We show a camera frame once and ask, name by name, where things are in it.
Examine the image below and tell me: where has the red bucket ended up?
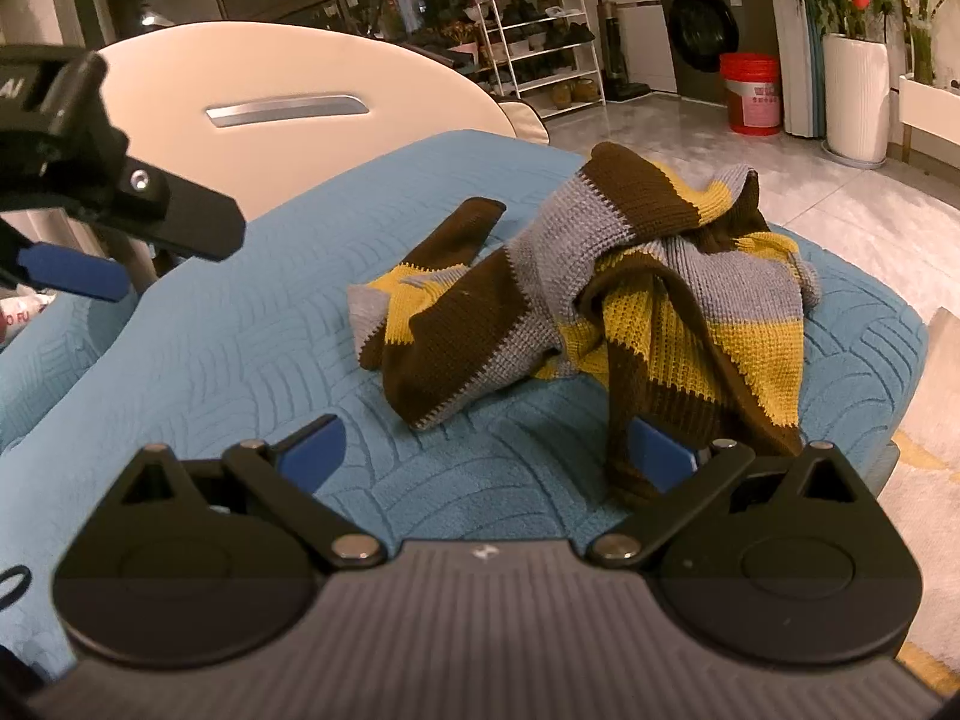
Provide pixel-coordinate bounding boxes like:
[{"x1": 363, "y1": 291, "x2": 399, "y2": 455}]
[{"x1": 718, "y1": 52, "x2": 783, "y2": 138}]

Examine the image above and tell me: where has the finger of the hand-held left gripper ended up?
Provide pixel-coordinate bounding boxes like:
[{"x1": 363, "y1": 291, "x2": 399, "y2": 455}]
[
  {"x1": 0, "y1": 216, "x2": 131, "y2": 304},
  {"x1": 111, "y1": 156, "x2": 246, "y2": 263}
]

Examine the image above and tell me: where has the striped knit sweater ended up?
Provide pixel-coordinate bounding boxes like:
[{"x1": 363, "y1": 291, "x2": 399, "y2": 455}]
[{"x1": 346, "y1": 141, "x2": 822, "y2": 511}]

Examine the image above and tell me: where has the white shoe rack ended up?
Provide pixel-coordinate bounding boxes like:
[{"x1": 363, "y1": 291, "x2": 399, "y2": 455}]
[{"x1": 475, "y1": 0, "x2": 608, "y2": 119}]

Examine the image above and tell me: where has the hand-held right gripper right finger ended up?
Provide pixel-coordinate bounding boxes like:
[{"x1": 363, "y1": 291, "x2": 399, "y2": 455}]
[{"x1": 585, "y1": 417, "x2": 860, "y2": 569}]

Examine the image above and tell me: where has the blue textured blanket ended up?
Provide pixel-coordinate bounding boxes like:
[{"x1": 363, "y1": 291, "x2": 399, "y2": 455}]
[{"x1": 0, "y1": 129, "x2": 929, "y2": 680}]

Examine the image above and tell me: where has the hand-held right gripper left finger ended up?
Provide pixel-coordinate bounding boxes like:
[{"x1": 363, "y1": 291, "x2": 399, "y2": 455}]
[{"x1": 120, "y1": 414, "x2": 388, "y2": 569}]

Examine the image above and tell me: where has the white ribbed planter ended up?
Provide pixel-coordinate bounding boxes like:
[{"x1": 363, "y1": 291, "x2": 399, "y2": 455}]
[{"x1": 823, "y1": 33, "x2": 892, "y2": 164}]

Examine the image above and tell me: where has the black hair tie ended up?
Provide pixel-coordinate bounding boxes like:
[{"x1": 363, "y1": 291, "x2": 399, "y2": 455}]
[{"x1": 0, "y1": 568, "x2": 33, "y2": 613}]

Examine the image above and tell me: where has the bamboo plant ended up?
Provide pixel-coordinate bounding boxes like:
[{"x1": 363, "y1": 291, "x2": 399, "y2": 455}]
[{"x1": 896, "y1": 0, "x2": 960, "y2": 89}]

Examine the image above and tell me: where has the pale curtain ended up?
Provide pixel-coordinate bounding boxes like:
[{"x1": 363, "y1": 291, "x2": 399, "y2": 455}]
[{"x1": 763, "y1": 0, "x2": 827, "y2": 140}]

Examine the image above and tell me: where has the dark washing machine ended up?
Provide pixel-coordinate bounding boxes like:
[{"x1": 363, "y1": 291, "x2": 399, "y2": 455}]
[{"x1": 658, "y1": 0, "x2": 760, "y2": 103}]

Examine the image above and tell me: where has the upright vacuum cleaner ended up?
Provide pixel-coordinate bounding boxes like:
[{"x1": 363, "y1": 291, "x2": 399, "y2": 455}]
[{"x1": 582, "y1": 0, "x2": 652, "y2": 104}]

